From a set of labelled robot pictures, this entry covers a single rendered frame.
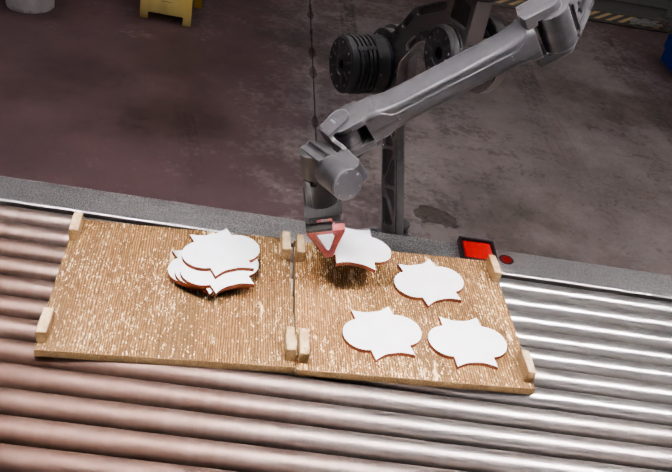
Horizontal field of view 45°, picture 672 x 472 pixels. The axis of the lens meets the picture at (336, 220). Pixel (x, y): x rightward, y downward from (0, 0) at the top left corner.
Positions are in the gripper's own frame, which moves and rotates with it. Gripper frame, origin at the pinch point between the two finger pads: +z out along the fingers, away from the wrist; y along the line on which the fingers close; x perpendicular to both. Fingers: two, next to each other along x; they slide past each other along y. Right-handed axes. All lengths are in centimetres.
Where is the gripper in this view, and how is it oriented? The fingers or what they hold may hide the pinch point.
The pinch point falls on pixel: (327, 240)
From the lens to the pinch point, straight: 148.5
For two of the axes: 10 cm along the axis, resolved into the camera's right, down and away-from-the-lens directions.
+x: 9.9, -1.2, 0.1
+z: 1.0, 8.1, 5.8
